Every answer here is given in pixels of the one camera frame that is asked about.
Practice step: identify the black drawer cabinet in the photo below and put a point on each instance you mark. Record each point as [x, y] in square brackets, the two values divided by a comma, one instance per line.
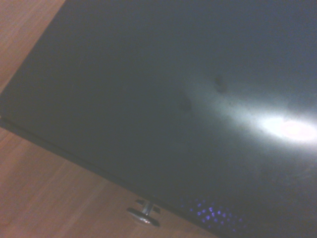
[148, 99]

